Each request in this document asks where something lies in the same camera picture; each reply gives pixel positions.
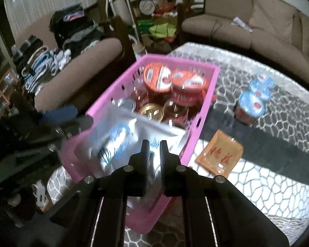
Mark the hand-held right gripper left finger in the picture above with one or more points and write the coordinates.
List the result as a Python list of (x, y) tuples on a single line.
[(145, 159)]

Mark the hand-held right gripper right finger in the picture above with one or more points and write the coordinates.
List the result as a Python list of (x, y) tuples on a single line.
[(164, 159)]

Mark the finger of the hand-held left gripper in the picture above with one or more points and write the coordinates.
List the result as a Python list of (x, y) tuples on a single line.
[(77, 124), (60, 113)]

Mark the silver foil pouch blue print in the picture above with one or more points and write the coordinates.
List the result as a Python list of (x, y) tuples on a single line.
[(175, 139), (113, 139)]

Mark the pink plastic basket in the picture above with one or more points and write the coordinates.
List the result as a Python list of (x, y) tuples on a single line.
[(108, 97)]

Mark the gold-lid tin can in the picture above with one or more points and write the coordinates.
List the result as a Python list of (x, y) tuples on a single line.
[(151, 112)]

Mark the clear-lid red jar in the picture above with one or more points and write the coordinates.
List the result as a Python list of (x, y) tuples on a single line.
[(176, 109), (140, 94)]

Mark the silver tin can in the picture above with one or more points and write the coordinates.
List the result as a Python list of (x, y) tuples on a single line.
[(126, 104)]

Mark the orange sauce packet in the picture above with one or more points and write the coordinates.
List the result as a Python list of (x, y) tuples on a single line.
[(218, 154)]

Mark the brown armchair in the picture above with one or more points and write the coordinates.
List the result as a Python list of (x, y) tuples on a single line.
[(92, 56)]

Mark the red-lid cup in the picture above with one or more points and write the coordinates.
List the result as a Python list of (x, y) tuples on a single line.
[(189, 87), (157, 77)]

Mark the pile of clothes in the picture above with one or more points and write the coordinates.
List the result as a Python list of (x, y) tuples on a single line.
[(72, 30)]

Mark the grey white patterned tablecloth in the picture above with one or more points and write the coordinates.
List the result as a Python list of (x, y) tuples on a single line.
[(260, 180)]

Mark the wrapped pack of blue-lid cups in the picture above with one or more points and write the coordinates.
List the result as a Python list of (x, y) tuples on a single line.
[(253, 100)]

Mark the white garment steamer stand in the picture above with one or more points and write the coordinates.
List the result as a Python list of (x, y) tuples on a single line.
[(130, 12)]

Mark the green bag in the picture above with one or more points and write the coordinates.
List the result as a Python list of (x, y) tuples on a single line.
[(162, 32)]

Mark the brown sofa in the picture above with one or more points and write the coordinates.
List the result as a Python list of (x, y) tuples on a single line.
[(221, 36)]

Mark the round cookie tin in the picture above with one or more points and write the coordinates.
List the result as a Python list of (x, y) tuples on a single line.
[(147, 6)]

